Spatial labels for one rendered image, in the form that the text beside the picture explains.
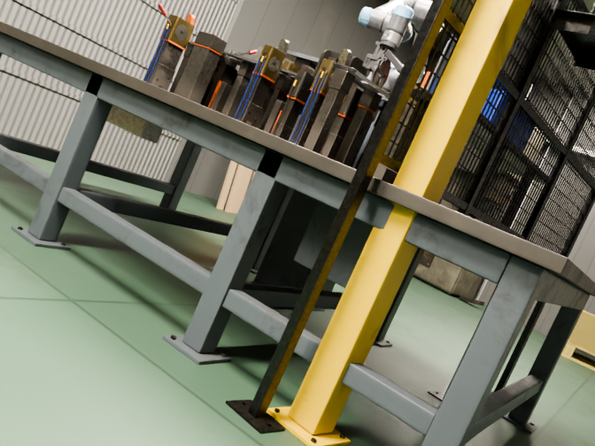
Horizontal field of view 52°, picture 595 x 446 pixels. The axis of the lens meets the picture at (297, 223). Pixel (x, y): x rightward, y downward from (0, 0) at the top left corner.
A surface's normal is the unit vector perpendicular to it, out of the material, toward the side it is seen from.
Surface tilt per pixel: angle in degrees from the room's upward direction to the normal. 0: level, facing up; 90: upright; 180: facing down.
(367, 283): 90
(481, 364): 90
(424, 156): 90
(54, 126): 90
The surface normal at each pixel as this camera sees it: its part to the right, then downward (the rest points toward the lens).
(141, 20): 0.77, 0.39
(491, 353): -0.48, -0.14
